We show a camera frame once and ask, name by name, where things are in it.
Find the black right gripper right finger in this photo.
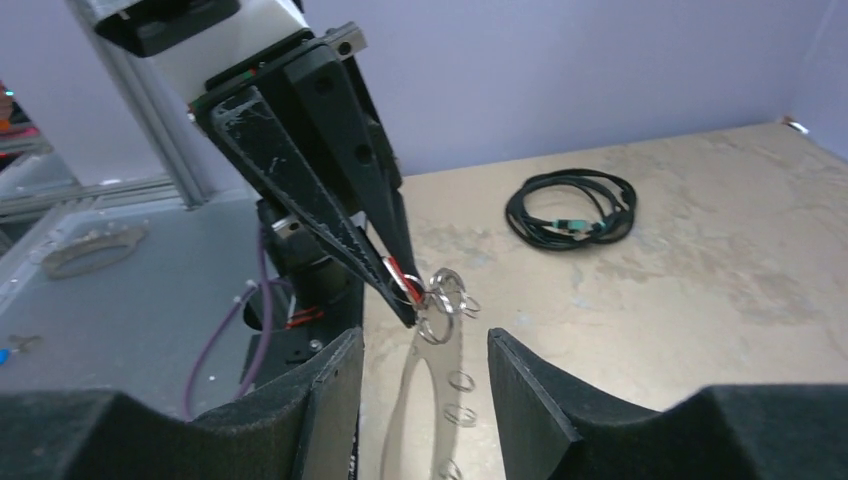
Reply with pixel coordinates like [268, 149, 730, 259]
[487, 328, 847, 479]

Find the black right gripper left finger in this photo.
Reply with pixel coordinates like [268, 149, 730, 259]
[1, 328, 364, 479]

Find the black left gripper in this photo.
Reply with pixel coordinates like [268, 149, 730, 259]
[188, 23, 418, 328]

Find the silver keyring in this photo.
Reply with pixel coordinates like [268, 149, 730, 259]
[416, 267, 482, 345]

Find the white red small key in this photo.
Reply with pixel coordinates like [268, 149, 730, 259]
[382, 256, 427, 309]

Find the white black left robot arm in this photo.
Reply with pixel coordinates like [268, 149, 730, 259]
[189, 22, 423, 327]

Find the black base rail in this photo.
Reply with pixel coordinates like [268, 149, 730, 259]
[239, 278, 366, 392]

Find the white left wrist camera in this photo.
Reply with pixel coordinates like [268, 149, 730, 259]
[77, 0, 310, 103]

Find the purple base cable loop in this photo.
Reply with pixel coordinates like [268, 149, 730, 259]
[181, 225, 293, 423]

